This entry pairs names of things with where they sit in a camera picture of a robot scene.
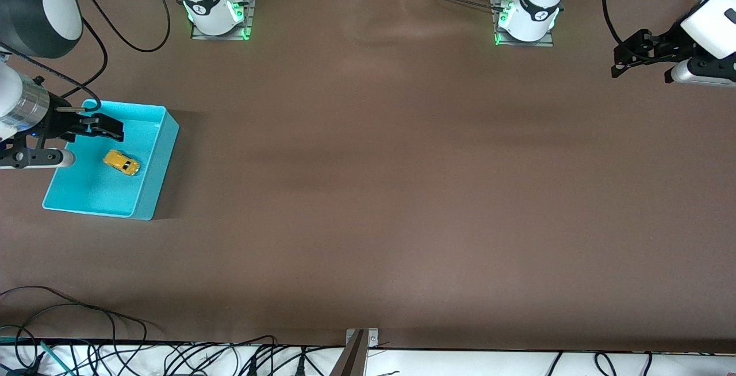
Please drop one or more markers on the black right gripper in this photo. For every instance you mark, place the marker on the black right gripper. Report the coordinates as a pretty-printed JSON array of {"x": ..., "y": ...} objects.
[{"x": 59, "y": 121}]

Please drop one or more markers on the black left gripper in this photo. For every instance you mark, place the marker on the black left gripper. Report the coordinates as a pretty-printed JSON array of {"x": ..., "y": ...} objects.
[{"x": 669, "y": 43}]

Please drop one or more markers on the yellow beetle toy car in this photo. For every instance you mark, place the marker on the yellow beetle toy car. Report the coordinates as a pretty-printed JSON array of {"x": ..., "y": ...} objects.
[{"x": 122, "y": 162}]

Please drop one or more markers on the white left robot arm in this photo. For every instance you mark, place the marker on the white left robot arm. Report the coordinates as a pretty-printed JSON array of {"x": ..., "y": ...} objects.
[{"x": 535, "y": 2}]

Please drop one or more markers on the cyan plastic bin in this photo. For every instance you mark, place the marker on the cyan plastic bin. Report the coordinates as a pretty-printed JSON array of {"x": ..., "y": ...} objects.
[{"x": 98, "y": 195}]

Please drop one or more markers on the teal stick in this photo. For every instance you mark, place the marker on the teal stick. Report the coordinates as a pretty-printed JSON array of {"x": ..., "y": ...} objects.
[{"x": 54, "y": 356}]

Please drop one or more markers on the grey metal pole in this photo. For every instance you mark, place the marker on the grey metal pole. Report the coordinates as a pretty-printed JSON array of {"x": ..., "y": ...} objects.
[{"x": 352, "y": 359}]

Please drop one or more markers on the grey metal arm base plate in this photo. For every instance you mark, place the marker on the grey metal arm base plate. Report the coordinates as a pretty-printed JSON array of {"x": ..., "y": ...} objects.
[
  {"x": 251, "y": 14},
  {"x": 546, "y": 43}
]

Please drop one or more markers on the small metal bracket plate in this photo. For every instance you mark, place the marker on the small metal bracket plate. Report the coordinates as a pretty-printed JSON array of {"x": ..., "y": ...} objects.
[{"x": 372, "y": 338}]

